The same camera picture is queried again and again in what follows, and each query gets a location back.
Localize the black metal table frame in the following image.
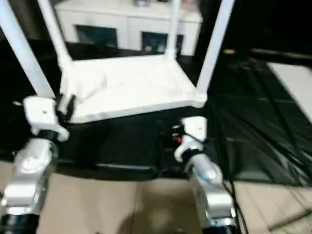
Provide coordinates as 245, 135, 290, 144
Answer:
268, 207, 312, 231

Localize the grey curtain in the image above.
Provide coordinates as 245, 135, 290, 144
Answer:
10, 0, 64, 40

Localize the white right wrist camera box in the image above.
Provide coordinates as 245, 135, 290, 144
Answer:
174, 116, 208, 162

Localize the black cabinet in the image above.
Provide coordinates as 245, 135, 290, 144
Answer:
199, 0, 312, 55

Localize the white plastic table top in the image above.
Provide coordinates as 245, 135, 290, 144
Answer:
58, 52, 209, 123

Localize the black mat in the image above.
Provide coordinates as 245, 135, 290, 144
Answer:
0, 37, 312, 186

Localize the white sideboard with glass doors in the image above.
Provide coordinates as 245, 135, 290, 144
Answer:
54, 0, 203, 55

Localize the white plastic table leg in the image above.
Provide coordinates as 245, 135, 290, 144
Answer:
38, 0, 75, 65
194, 0, 235, 107
166, 0, 182, 60
0, 0, 56, 100

